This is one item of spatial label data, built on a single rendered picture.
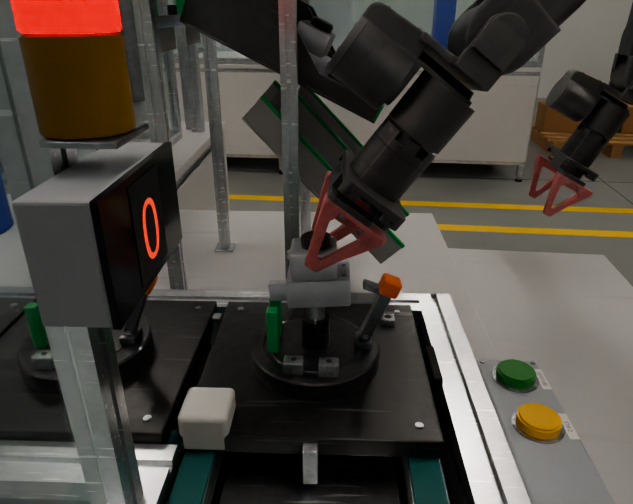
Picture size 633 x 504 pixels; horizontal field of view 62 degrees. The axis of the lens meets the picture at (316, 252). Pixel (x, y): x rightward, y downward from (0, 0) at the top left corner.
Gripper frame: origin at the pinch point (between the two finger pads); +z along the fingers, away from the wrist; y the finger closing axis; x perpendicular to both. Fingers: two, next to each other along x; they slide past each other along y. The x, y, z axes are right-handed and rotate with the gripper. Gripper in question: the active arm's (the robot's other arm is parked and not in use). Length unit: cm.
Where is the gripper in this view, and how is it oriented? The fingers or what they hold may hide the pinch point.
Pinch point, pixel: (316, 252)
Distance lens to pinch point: 52.6
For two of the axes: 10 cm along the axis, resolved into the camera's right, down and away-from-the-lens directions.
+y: -0.4, 4.2, -9.0
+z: -5.9, 7.2, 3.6
